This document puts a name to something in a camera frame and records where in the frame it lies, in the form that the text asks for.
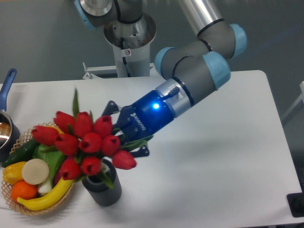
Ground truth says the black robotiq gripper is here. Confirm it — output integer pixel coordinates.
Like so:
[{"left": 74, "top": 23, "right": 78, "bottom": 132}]
[{"left": 102, "top": 89, "right": 176, "bottom": 158}]

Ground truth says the red tulip bouquet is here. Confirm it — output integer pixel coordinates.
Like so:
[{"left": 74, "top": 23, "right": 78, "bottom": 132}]
[{"left": 31, "top": 88, "right": 154, "bottom": 190}]

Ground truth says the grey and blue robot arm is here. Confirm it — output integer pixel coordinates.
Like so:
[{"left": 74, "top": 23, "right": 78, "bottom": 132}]
[{"left": 74, "top": 0, "right": 247, "bottom": 157}]

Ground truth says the dark grey ribbed vase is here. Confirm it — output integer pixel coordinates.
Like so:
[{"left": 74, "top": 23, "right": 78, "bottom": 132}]
[{"left": 82, "top": 159, "right": 122, "bottom": 207}]

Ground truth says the yellow squash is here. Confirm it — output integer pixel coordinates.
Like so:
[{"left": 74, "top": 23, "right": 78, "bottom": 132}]
[{"left": 47, "top": 125, "right": 64, "bottom": 134}]

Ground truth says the green bok choy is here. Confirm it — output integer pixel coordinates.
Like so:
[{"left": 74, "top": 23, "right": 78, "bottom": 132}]
[{"left": 32, "top": 144, "right": 65, "bottom": 196}]

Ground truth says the purple vegetable in basket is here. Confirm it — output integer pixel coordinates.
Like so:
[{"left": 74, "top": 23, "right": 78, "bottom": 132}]
[{"left": 53, "top": 171, "right": 62, "bottom": 186}]

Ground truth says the woven wicker basket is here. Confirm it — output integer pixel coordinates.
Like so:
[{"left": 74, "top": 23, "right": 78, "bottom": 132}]
[{"left": 0, "top": 122, "right": 77, "bottom": 216}]

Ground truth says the yellow banana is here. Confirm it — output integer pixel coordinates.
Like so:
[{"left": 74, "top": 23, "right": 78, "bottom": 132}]
[{"left": 17, "top": 178, "right": 75, "bottom": 211}]

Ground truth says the beige round disc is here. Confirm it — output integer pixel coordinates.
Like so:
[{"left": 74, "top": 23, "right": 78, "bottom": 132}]
[{"left": 21, "top": 159, "right": 49, "bottom": 185}]

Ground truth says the green cucumber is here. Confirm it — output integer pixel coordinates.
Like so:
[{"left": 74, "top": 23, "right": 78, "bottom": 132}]
[{"left": 2, "top": 140, "right": 40, "bottom": 168}]

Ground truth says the orange fruit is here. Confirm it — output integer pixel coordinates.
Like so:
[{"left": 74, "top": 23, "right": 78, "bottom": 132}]
[{"left": 11, "top": 180, "right": 38, "bottom": 202}]

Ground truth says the yellow bell pepper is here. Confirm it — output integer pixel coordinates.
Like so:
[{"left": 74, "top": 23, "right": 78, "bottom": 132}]
[{"left": 2, "top": 161, "right": 27, "bottom": 185}]

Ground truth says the black device at table edge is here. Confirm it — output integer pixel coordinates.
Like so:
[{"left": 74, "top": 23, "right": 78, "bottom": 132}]
[{"left": 286, "top": 192, "right": 304, "bottom": 218}]

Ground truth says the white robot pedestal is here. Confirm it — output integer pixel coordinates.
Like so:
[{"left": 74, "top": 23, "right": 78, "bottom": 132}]
[{"left": 84, "top": 12, "right": 156, "bottom": 79}]

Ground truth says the blue handled saucepan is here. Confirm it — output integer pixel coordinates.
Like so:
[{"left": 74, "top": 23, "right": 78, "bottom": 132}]
[{"left": 0, "top": 68, "right": 20, "bottom": 162}]

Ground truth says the white frame at right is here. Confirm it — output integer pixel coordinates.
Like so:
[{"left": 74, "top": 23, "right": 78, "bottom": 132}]
[{"left": 281, "top": 81, "right": 304, "bottom": 127}]

